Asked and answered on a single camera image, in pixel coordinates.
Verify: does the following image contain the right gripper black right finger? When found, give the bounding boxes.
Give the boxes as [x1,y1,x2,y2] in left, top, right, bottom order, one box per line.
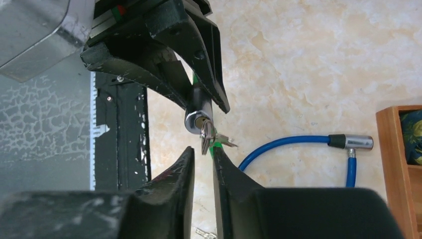
[212,147,403,239]

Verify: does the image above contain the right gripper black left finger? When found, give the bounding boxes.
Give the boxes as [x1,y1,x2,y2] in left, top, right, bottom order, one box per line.
[0,147,195,239]

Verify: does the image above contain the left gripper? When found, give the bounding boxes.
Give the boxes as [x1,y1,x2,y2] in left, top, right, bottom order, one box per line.
[81,0,230,113]

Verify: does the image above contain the green cable lock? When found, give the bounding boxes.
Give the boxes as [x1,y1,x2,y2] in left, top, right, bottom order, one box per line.
[184,74,213,140]

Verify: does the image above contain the green lock key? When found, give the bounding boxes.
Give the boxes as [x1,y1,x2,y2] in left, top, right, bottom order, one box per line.
[200,119,238,155]

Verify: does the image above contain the blue cable lock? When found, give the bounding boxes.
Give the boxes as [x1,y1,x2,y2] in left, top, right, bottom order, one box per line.
[238,133,374,189]

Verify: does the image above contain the wooden compartment tray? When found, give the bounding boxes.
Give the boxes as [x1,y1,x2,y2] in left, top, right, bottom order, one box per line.
[376,105,422,239]

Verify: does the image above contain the rolled floral tie, left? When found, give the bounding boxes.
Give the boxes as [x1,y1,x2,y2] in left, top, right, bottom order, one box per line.
[400,110,422,165]

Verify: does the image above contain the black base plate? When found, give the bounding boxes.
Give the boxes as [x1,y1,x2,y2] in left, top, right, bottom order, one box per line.
[90,72,151,191]

